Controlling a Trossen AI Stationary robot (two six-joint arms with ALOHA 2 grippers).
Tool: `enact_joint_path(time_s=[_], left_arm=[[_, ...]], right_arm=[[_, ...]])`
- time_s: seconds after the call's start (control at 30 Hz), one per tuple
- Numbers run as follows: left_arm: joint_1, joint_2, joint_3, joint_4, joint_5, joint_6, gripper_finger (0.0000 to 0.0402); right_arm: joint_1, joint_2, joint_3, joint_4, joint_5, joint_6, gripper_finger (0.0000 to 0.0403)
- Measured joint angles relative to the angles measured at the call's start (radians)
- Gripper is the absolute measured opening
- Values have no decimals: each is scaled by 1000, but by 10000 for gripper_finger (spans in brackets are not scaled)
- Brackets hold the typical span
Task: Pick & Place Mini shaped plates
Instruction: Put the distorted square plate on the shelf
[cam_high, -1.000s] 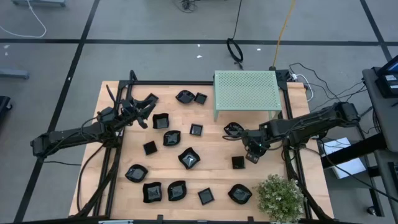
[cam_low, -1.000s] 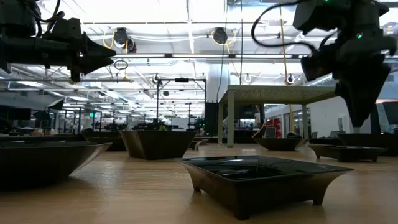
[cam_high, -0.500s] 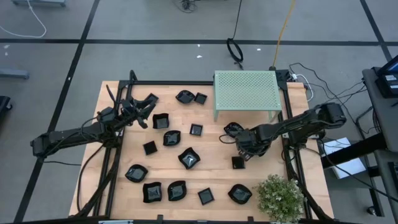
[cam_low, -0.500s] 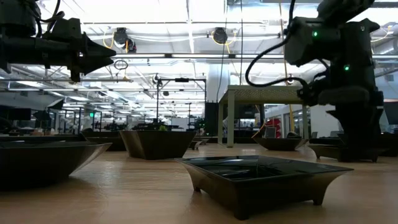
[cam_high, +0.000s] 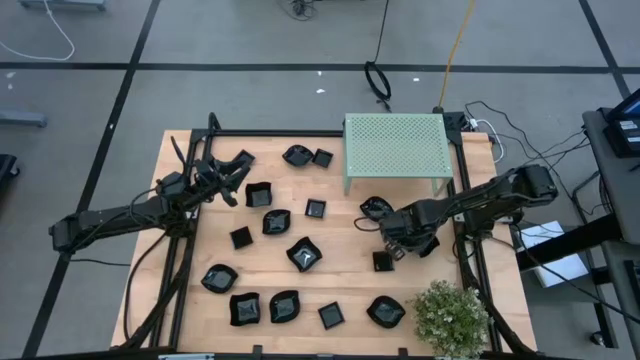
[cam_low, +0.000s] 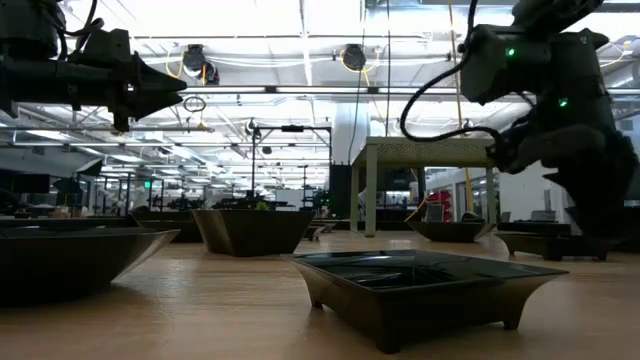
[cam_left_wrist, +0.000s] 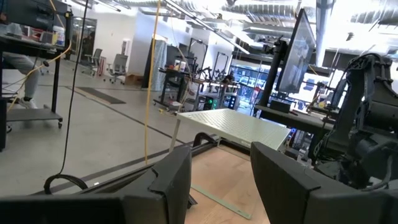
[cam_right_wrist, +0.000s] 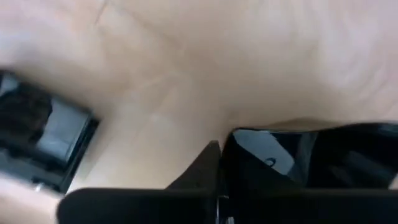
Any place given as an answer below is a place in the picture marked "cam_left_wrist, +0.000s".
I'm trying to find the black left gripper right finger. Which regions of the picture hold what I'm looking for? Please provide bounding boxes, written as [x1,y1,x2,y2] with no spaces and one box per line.
[250,141,398,224]

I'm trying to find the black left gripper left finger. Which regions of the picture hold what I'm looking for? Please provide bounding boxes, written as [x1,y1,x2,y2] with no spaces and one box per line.
[0,146,192,224]

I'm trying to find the pale green metal strip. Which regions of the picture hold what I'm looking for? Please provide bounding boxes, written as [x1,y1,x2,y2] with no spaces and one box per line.
[190,183,252,220]

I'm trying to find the dark grey desk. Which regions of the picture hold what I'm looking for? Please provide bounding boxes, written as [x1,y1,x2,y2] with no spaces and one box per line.
[254,104,336,156]

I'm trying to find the black desktop device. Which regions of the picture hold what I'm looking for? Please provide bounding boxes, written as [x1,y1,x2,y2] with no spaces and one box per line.
[269,99,292,114]

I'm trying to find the pale green perforated metal shelf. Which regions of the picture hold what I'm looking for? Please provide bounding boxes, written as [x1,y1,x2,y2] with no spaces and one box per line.
[169,108,292,153]

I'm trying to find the black equipment cart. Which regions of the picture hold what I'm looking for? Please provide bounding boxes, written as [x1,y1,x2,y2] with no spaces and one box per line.
[153,67,192,111]

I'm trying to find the black floor mat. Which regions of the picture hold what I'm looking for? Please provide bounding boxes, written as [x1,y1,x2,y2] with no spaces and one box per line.
[76,86,127,105]

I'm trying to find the cardboard box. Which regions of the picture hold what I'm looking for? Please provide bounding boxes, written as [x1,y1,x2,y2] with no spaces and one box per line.
[124,73,144,87]

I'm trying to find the black monitor stand pole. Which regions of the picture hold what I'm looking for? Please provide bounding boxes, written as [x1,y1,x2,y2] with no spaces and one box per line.
[259,35,289,108]

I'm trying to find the grey office chair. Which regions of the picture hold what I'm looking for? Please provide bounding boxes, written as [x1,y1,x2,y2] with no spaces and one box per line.
[104,54,129,84]
[81,48,103,77]

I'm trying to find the computer monitor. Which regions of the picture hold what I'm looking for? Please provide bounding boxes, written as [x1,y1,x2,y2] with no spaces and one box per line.
[276,8,317,94]

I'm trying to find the person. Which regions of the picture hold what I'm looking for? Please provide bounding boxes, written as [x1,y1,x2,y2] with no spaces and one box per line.
[0,0,41,110]

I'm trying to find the black rolling desk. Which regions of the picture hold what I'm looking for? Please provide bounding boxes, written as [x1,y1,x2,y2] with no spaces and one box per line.
[0,32,71,152]

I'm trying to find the black monitor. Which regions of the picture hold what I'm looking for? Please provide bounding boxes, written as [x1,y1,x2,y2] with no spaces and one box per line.
[6,0,69,32]

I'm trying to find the yellow hanging cable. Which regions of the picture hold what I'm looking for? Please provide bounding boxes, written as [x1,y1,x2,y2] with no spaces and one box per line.
[144,0,162,165]
[6,0,73,113]

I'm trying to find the black hanging cable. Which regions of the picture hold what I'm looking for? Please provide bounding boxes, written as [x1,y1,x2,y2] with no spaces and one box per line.
[43,0,90,195]

